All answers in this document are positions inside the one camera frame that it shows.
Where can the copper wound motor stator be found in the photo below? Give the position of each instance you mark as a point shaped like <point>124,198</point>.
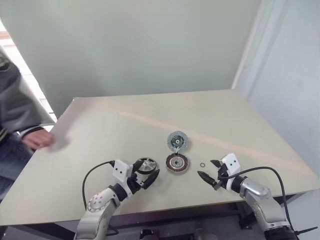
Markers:
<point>178,163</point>

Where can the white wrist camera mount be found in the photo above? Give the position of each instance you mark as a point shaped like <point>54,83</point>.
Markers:
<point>121,171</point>
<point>231,162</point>

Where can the blue jeans leg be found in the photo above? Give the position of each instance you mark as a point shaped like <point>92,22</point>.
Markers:
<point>12,162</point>

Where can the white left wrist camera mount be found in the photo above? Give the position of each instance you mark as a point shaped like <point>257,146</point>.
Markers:
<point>121,171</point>

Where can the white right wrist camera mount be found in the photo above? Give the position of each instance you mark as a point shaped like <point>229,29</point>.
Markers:
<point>231,162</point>

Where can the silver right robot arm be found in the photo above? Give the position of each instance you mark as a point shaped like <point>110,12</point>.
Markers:
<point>260,197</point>

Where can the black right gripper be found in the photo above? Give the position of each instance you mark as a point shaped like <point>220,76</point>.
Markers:
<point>221,183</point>

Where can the grey jacket sleeve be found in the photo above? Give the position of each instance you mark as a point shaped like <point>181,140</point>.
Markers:
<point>15,100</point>

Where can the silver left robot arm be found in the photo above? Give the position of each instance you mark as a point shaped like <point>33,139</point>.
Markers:
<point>100,200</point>

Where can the bystander's bare hand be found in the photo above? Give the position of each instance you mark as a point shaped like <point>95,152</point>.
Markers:
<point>37,138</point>

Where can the dark rounded object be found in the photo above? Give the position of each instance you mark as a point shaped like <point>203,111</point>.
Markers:
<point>148,235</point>

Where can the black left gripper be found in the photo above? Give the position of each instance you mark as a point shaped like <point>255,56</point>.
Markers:
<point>136,183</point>

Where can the silver motor cover disc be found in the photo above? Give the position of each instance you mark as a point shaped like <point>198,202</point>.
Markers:
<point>177,141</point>

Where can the dark metal table frame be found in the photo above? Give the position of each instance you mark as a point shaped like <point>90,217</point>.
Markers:
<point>175,220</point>

